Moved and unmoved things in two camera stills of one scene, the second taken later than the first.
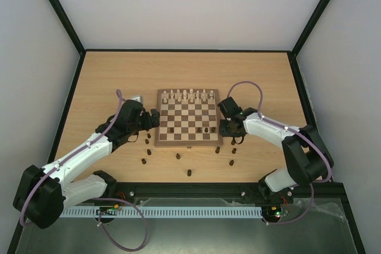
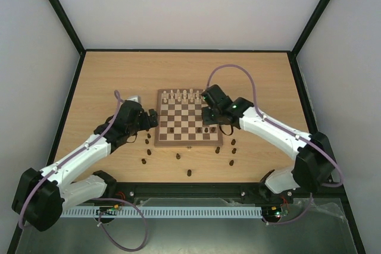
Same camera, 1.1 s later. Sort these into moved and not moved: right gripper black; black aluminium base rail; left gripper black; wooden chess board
Moved: right gripper black
Not moved: black aluminium base rail; wooden chess board; left gripper black
